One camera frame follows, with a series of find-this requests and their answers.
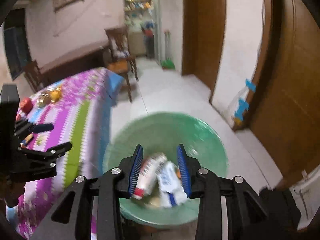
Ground white plastic package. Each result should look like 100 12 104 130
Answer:
157 161 188 208

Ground white red bottle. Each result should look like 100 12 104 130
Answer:
132 152 167 200

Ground green trash bin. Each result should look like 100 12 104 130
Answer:
103 112 228 229

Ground person's left hand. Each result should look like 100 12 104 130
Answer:
0 180 25 213

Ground red apple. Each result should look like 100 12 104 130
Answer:
20 98 34 114

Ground gold wrapped snack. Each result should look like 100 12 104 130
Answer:
36 86 62 108

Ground wooden chair at left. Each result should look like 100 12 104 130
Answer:
23 60 48 92

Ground purple striped tablecloth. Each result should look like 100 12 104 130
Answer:
6 67 124 239

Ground dark window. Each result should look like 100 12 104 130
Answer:
4 9 31 80

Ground dark wooden dining table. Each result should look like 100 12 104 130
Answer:
40 41 108 84

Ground blue tape pieces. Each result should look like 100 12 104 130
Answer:
233 79 256 125

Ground wooden chair by table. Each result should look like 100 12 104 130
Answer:
105 26 139 102

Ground green dustpan with broom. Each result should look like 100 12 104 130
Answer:
161 30 175 70

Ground kitchen shelf with items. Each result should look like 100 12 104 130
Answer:
124 0 153 31

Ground brown wooden door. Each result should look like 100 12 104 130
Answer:
182 0 226 91

